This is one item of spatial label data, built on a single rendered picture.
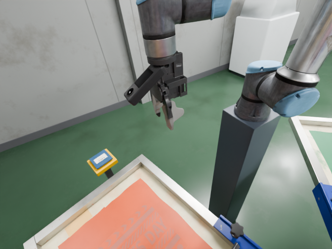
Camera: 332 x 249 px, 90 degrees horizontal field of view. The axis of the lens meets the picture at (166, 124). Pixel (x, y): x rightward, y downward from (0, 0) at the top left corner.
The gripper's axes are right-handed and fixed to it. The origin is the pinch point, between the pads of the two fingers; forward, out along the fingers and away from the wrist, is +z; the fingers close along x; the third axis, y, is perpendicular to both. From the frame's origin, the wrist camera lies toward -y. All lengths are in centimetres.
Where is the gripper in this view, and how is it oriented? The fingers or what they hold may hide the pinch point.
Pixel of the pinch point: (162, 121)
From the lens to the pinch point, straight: 53.1
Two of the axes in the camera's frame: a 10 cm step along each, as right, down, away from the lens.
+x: -4.9, -5.3, 7.0
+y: 8.7, -3.8, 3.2
